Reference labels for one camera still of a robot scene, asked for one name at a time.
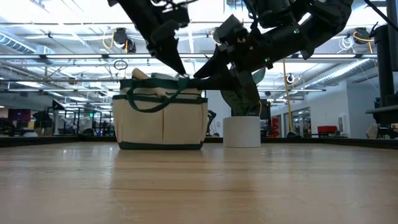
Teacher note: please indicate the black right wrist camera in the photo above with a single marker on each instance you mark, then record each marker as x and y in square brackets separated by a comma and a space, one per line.
[231, 29]

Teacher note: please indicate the red bin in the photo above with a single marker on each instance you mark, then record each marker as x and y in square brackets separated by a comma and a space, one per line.
[327, 129]

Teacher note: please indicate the grey side table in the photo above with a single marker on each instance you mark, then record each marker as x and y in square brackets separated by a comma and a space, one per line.
[382, 113]

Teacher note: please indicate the green plant in white pot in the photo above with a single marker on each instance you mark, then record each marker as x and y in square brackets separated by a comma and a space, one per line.
[242, 132]

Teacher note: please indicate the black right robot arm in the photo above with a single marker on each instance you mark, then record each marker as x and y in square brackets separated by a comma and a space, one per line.
[326, 18]

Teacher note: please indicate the purple background screen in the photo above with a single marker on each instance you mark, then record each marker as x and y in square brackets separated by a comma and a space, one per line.
[19, 115]

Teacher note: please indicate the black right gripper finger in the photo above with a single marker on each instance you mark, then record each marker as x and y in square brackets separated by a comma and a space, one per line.
[217, 67]
[217, 84]

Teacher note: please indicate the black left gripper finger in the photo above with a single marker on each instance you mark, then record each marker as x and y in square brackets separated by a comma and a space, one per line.
[171, 59]

